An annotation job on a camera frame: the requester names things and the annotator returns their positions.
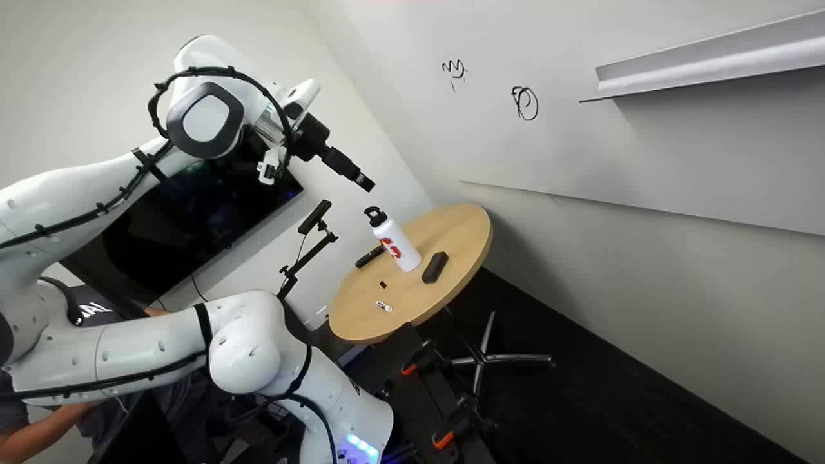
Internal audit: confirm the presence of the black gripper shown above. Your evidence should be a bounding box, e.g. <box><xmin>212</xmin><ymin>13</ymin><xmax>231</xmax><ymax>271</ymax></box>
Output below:
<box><xmin>292</xmin><ymin>114</ymin><xmax>378</xmax><ymax>192</ymax></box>

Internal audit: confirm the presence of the person right forearm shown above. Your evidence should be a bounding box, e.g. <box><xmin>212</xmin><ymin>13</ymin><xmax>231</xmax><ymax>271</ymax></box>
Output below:
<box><xmin>0</xmin><ymin>402</ymin><xmax>99</xmax><ymax>464</ymax></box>

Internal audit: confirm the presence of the white water bottle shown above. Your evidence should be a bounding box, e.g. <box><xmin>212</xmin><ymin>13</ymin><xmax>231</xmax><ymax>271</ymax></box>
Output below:
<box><xmin>372</xmin><ymin>215</ymin><xmax>425</xmax><ymax>276</ymax></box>

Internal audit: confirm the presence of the whiteboard marker pen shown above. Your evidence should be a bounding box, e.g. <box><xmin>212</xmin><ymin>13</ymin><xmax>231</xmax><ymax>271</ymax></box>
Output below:
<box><xmin>354</xmin><ymin>242</ymin><xmax>389</xmax><ymax>271</ymax></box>

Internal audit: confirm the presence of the round wooden table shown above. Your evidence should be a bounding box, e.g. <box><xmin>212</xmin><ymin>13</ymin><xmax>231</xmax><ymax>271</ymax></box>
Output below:
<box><xmin>328</xmin><ymin>200</ymin><xmax>494</xmax><ymax>344</ymax></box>

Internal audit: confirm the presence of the black oblong eraser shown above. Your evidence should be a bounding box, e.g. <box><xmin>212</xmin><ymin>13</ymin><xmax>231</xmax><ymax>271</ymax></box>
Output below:
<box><xmin>420</xmin><ymin>249</ymin><xmax>452</xmax><ymax>285</ymax></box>

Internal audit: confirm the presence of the orange black clamp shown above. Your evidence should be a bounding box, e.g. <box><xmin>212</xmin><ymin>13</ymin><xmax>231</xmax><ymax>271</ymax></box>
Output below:
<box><xmin>429</xmin><ymin>402</ymin><xmax>485</xmax><ymax>456</ymax></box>
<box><xmin>395</xmin><ymin>336</ymin><xmax>440</xmax><ymax>380</ymax></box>

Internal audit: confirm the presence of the silver star table base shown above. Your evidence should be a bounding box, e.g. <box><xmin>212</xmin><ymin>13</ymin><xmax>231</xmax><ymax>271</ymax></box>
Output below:
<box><xmin>445</xmin><ymin>308</ymin><xmax>556</xmax><ymax>407</ymax></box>

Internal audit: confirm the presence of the black stereo camera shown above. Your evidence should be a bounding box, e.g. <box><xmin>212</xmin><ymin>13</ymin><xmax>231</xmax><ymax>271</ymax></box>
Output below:
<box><xmin>296</xmin><ymin>199</ymin><xmax>335</xmax><ymax>237</ymax></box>

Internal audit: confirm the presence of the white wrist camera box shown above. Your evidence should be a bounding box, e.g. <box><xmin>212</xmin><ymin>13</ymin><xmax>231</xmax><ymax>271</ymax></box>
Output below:
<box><xmin>280</xmin><ymin>77</ymin><xmax>322</xmax><ymax>110</ymax></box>

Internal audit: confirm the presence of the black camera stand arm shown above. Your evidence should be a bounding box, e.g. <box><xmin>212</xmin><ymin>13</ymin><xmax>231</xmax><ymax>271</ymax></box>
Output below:
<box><xmin>275</xmin><ymin>223</ymin><xmax>340</xmax><ymax>303</ymax></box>

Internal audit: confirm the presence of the black wall monitor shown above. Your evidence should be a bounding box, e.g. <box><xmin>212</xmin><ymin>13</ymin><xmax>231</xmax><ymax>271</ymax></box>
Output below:
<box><xmin>57</xmin><ymin>152</ymin><xmax>310</xmax><ymax>313</ymax></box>

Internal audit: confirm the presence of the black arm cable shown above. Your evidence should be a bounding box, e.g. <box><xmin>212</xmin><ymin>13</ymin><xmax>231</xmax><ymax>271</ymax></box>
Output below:
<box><xmin>0</xmin><ymin>63</ymin><xmax>295</xmax><ymax>251</ymax></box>

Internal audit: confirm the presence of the grey wall ledge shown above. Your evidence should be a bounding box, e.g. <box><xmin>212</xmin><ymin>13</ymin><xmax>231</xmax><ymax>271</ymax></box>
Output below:
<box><xmin>578</xmin><ymin>8</ymin><xmax>825</xmax><ymax>104</ymax></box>

